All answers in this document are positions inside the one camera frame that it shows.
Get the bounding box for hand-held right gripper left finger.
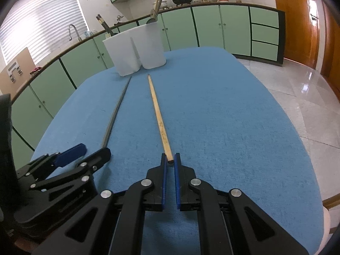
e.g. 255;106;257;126
31;153;168;255

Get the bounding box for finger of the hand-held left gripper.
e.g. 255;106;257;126
29;147;111;202
17;143;88;181

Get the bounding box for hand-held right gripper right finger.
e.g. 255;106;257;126
174;153;310;255

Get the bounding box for white plastic utensil holder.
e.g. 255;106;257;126
102;23;167;77

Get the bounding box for black chopstick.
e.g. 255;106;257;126
99;15;118;34
96;16;114;35

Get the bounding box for blue tablecloth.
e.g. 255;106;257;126
30;46;325;255

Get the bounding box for brown cardboard box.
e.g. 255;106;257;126
0;47;35;94

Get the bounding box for metal kitchen faucet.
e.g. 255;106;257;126
68;24;81;42

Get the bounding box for white window blinds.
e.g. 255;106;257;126
0;0;89;65

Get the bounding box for row of green kitchen cabinets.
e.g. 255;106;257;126
11;3;285;170

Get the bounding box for wooden door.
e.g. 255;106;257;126
271;0;340;85

